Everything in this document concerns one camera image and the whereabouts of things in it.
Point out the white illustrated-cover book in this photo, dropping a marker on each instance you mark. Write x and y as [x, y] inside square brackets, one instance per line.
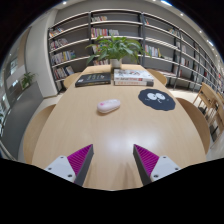
[133, 75]

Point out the green potted plant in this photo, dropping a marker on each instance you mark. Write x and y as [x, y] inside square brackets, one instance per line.
[115, 50]

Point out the group of slatted wooden chairs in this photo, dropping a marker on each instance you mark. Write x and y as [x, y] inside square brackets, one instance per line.
[208, 100]

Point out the thick book with orange lettering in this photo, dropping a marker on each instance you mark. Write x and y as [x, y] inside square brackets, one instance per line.
[133, 83]

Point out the dark cartoon-eyed mouse pad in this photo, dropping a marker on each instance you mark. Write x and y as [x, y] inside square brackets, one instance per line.
[156, 100]

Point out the round-backed wooden chair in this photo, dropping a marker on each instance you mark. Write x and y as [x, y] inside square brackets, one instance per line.
[35, 133]
[196, 123]
[70, 80]
[159, 76]

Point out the small green floor plant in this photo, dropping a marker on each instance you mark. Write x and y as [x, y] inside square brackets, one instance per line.
[27, 79]

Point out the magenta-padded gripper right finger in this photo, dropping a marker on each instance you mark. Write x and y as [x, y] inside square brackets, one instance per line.
[163, 166]

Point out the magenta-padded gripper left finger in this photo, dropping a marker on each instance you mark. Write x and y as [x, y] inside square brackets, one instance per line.
[61, 166]

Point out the pale pink computer mouse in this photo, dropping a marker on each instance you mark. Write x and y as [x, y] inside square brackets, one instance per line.
[108, 106]

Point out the grey bookshelf unit with books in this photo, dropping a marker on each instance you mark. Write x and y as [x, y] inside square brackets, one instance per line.
[156, 33]

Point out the black hardcover book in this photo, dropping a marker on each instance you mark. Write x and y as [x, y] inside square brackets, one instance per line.
[93, 79]

